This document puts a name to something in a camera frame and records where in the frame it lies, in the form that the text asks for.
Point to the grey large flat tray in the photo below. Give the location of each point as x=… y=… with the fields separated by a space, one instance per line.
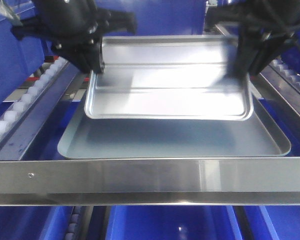
x=258 y=136

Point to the steel front shelf beam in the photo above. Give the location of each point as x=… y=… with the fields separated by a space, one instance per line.
x=156 y=181

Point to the blue bin under shelf right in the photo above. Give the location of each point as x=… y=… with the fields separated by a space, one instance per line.
x=274 y=222

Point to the blue bin under shelf centre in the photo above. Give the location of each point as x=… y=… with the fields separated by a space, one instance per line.
x=163 y=222

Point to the blue bin under shelf left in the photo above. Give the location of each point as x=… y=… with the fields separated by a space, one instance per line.
x=34 y=222

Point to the left steel divider rail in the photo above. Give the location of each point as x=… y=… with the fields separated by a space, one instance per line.
x=28 y=137

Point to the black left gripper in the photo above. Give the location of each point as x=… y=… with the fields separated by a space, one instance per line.
x=75 y=29

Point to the left white roller track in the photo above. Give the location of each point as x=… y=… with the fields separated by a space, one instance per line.
x=18 y=108

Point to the right white roller track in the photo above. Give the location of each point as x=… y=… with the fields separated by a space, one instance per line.
x=286 y=73

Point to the large blue bin upper left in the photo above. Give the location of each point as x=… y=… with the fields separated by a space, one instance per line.
x=18 y=59

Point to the silver ribbed metal tray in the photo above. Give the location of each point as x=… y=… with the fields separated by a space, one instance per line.
x=169 y=77

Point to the blue bin under shelf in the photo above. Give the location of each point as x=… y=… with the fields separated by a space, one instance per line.
x=34 y=222
x=163 y=222
x=274 y=222

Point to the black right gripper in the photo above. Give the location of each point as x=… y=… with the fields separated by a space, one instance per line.
x=266 y=28

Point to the blue bin rear centre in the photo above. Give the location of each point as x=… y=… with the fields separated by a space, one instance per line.
x=162 y=17

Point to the right steel divider rail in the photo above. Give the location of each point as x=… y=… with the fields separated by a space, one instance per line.
x=281 y=96

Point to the white roller track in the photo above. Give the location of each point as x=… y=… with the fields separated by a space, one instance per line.
x=18 y=108
x=286 y=73
x=74 y=226

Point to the steel divider rail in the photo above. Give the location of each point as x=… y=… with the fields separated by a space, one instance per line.
x=28 y=137
x=281 y=96

